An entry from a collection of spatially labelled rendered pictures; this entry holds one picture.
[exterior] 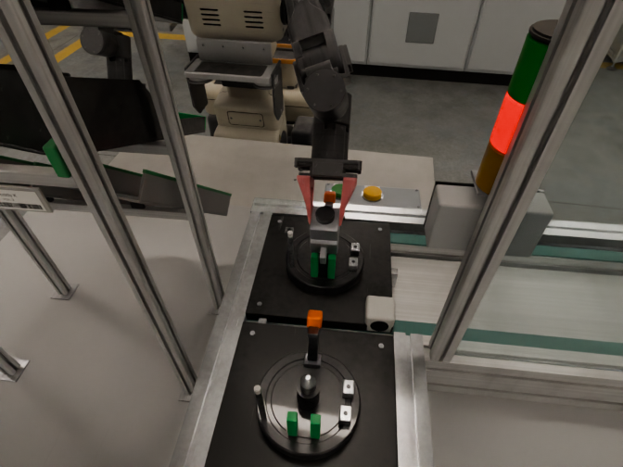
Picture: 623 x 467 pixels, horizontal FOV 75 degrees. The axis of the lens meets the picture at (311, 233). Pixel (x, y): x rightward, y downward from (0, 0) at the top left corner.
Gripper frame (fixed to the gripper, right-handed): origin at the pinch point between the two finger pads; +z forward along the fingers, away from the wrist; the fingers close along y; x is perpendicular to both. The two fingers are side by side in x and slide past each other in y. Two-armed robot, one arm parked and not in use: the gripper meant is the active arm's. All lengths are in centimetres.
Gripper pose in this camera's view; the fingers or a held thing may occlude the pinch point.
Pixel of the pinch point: (324, 220)
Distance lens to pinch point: 64.0
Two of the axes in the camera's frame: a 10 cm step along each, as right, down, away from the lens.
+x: 1.1, -0.3, 9.9
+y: 9.9, 0.7, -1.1
